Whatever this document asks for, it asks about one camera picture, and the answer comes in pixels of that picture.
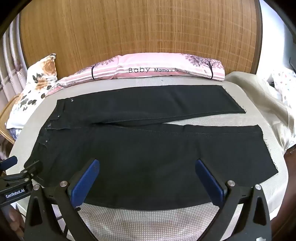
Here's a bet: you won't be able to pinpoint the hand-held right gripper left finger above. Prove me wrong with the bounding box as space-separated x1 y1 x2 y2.
24 158 100 241

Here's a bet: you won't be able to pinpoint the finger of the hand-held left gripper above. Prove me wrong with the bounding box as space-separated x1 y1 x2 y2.
23 160 44 185
0 156 18 173

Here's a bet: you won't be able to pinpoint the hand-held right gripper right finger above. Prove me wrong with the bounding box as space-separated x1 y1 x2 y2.
195 159 272 241

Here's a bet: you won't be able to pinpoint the black pants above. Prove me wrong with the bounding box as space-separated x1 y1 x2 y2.
24 85 278 211

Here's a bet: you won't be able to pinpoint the wicker chair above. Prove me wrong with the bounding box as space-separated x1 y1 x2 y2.
0 94 21 142

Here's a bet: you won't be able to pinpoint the floral pillow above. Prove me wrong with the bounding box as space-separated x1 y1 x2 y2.
6 53 58 129

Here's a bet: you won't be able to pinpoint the beige blanket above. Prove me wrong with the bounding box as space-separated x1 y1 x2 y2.
225 71 296 153

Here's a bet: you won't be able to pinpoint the light curtain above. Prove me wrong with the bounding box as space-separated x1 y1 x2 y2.
0 23 28 98

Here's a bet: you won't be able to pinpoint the pink striped pillow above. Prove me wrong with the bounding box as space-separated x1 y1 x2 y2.
50 53 226 93

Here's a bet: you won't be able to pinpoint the white dotted cloth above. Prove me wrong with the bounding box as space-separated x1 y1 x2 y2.
269 68 296 109

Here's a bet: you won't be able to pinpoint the bamboo headboard panel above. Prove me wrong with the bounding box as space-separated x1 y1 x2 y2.
18 0 263 78

